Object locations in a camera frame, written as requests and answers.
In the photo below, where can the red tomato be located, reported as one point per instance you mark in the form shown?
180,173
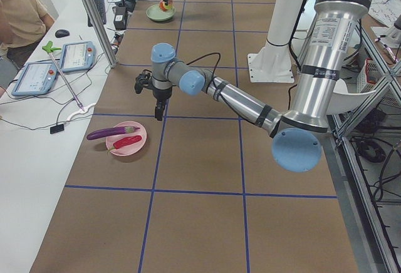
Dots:
162,6

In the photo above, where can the purple eggplant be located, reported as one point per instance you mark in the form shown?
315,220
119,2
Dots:
107,132

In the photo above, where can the red chili pepper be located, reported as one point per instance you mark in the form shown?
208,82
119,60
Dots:
127,141

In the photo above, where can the green plate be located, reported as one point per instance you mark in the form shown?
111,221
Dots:
155,13

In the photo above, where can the pink plate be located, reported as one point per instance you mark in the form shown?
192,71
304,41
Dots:
142,131

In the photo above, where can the black power adapter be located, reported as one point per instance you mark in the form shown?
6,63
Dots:
120,18

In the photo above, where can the black keyboard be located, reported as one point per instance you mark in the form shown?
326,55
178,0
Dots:
100,7

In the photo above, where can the far teach pendant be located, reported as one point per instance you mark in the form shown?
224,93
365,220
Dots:
77,56

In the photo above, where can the teach pendant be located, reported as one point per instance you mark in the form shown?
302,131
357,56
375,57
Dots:
35,79
77,56

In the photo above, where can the small black box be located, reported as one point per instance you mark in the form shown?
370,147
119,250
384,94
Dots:
56,129

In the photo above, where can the black computer mouse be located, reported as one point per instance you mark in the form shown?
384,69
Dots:
61,33

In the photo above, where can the near teach pendant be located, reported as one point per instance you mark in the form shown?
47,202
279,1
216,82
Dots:
35,79

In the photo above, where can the person in beige shirt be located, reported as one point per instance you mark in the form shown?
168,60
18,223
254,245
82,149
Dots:
23,25

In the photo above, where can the white chair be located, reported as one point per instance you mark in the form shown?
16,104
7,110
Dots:
342,101

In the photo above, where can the white basket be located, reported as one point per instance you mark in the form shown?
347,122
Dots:
368,77

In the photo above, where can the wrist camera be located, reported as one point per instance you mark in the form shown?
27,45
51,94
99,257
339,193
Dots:
143,81

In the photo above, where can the white curved bracket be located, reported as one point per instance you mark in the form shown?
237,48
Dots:
81,111

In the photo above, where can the aluminium frame post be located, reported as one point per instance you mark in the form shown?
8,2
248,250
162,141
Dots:
101,34

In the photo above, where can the green handled grabber stick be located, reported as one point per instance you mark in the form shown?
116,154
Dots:
49,49

